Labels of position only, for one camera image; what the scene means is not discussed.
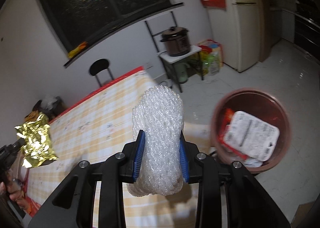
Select white refrigerator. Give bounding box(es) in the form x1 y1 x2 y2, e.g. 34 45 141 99
207 0 260 72

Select black round-back chair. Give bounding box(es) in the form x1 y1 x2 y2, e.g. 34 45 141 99
88 58 114 87

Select white labelled plastic tray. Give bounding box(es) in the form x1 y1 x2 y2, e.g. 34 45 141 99
224 111 280 162

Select clear crumpled plastic bag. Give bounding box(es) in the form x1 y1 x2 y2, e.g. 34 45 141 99
41 95 59 110

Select black built-in oven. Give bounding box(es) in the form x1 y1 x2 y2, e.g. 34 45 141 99
294 0 319 60

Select person's left hand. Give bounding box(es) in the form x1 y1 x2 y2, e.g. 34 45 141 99
0 182 28 211

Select colourful shopping bag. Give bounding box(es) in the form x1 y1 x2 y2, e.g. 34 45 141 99
198 39 223 77

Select green kettle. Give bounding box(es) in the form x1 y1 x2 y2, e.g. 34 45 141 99
174 62 190 84

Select white plastic bag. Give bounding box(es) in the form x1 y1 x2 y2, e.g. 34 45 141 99
241 157 263 168

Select plaid yellow tablecloth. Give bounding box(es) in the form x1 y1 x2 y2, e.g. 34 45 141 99
26 67 198 227

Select gold foil wrapper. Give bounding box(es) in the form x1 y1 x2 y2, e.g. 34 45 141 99
15 113 59 169

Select white bubble wrap roll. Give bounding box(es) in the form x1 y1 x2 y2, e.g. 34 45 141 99
127 85 184 197

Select red plastic snack tray wrapper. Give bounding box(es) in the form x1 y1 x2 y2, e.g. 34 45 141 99
218 108 248 160

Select brown plastic trash bin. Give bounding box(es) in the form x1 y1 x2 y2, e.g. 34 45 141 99
210 88 291 173

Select yellow orange snack packet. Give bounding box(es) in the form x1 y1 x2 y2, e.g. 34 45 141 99
67 42 87 59

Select brown electric pressure cooker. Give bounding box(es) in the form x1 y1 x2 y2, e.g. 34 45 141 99
161 27 191 57

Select dark side stool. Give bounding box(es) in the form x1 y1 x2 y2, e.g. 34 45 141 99
32 95 67 120

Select dark framed window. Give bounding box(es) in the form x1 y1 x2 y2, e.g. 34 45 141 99
39 0 183 67

